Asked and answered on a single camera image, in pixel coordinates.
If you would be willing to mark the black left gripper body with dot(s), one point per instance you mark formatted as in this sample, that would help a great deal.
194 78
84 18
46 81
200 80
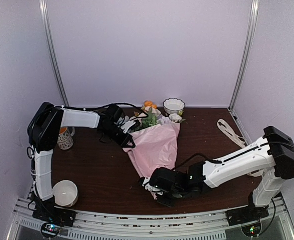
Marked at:
111 133

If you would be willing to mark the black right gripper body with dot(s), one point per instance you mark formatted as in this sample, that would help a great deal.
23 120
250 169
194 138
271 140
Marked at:
174 194

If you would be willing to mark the purple tissue paper sheet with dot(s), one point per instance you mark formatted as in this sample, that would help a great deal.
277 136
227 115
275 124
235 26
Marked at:
156 147

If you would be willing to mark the pink flower bunch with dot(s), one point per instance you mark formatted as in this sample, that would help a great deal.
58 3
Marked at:
149 118

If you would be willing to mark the orange flower stem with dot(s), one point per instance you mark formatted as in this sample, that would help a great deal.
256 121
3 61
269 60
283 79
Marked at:
148 103

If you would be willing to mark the white purple flower bunch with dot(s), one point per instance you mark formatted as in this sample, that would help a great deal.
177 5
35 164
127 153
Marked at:
171 119

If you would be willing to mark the cream ribbon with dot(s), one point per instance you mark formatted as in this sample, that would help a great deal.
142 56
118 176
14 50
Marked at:
227 130

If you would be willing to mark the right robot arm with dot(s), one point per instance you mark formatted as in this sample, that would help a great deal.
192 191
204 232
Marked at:
273 154

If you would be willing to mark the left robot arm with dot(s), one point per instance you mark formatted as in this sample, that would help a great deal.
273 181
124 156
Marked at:
43 134

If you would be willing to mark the patterned mug yellow inside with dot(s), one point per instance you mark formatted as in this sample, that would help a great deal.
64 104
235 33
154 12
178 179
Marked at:
65 138

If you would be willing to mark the white scalloped bowl black rim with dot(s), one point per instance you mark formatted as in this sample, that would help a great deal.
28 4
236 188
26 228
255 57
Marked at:
174 106

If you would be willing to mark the plain white round bowl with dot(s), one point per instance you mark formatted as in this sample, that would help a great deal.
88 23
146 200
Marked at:
66 193

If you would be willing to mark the right round circuit board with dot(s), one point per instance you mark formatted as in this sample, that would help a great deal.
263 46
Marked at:
252 230

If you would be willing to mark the round circuit board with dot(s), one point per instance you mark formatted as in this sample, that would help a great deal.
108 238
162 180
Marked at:
50 230
252 230

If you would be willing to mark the left round circuit board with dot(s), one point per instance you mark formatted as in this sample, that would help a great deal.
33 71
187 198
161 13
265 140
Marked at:
50 230

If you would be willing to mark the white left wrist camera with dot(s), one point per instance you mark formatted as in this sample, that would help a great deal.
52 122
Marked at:
129 125

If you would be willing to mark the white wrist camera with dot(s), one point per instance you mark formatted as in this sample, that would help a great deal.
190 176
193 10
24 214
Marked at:
129 125
145 183

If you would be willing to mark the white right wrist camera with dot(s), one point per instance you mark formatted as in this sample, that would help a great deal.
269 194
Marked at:
145 183

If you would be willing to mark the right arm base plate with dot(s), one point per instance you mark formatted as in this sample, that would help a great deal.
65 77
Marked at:
246 214

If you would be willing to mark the aluminium front rail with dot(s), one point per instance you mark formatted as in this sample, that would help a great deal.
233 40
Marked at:
212 225

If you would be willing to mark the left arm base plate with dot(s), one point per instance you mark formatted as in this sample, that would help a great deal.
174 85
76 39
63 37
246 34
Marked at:
58 216

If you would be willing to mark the aluminium left corner post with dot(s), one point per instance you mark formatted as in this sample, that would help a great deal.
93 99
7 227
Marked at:
52 52

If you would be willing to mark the aluminium corner post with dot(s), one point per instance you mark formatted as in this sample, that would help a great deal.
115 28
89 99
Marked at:
251 30
52 52

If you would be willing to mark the aluminium right corner post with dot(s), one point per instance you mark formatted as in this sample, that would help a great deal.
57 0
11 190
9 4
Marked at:
251 30

